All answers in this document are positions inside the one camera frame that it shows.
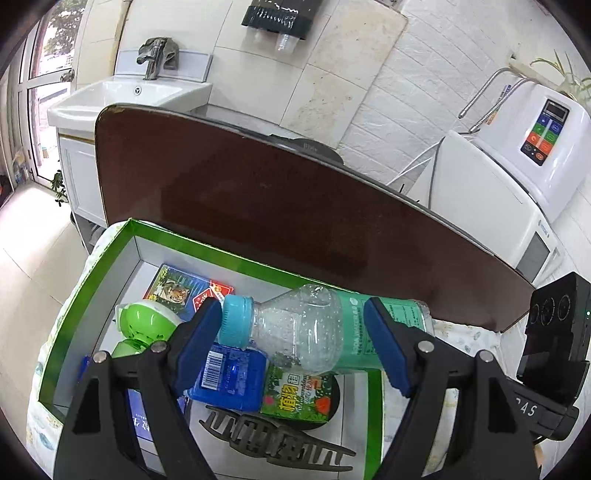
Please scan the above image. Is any green mosquito repellent vaporizer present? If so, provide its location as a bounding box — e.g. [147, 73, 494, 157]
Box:
[112, 299, 182, 361]

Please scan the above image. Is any tiger picture card box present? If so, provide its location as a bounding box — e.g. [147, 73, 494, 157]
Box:
[143, 264, 236, 322]

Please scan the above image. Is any glass door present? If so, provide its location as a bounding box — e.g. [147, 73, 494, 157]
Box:
[18, 0, 89, 185]

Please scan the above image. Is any small green printed box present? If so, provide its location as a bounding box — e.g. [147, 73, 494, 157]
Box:
[260, 364, 341, 424]

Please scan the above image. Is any black cup dispenser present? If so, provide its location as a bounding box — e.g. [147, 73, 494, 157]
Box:
[241, 0, 325, 41]

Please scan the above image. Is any dark hair claw clip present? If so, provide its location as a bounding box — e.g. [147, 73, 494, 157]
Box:
[198, 405, 357, 474]

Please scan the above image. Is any metal faucet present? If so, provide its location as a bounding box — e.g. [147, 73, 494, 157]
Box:
[136, 39, 168, 82]

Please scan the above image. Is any blue printed box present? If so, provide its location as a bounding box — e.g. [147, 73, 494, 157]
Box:
[184, 342, 269, 415]

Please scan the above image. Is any white sink cabinet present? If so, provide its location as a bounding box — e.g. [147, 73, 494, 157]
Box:
[57, 128, 110, 228]

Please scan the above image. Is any green spider plant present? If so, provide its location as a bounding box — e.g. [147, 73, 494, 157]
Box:
[530, 50, 591, 100]

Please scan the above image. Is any flexible metal spout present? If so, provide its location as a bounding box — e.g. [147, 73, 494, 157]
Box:
[458, 67, 542, 136]

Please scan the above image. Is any white water purifier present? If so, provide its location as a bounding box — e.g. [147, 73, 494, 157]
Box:
[475, 78, 591, 219]

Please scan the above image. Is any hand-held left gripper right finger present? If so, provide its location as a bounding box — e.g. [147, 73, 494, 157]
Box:
[363, 296, 541, 480]

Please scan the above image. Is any grey rag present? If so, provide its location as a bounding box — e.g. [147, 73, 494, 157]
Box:
[139, 35, 179, 71]

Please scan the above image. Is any white sink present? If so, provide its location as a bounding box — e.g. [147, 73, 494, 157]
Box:
[47, 50, 214, 139]

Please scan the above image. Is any white hose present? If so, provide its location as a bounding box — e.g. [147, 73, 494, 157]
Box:
[387, 137, 445, 186]

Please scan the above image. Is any small green potted plant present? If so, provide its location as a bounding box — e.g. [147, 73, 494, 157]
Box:
[49, 169, 71, 207]

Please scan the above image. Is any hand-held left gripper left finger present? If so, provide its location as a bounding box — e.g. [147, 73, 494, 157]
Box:
[53, 298, 223, 480]

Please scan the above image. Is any green cardboard box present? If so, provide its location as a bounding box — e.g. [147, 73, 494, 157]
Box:
[36, 219, 385, 480]

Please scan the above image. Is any blue printed packet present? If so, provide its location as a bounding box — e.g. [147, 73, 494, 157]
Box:
[124, 387, 188, 464]

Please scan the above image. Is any green label plastic bottle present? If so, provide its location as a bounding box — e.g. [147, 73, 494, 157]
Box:
[217, 284, 435, 376]

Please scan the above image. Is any white water dispenser machine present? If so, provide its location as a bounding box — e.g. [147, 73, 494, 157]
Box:
[406, 130, 570, 283]

